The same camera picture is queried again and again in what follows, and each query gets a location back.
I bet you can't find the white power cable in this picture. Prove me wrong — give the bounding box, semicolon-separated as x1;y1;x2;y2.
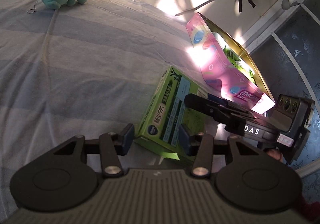
175;0;237;17

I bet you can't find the pink macaron biscuit tin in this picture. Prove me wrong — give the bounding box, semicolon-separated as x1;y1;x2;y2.
185;12;276;114

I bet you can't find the green tissue pack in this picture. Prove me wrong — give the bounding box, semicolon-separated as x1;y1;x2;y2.
223;46;256;84

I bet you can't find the patterned glass door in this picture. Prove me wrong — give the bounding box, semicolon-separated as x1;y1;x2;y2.
242;0;319;178

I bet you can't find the green toothpaste box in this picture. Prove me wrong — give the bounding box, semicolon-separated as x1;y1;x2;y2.
135;66;208;164

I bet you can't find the person right hand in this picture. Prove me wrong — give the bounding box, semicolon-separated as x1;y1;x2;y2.
266;149;283;163

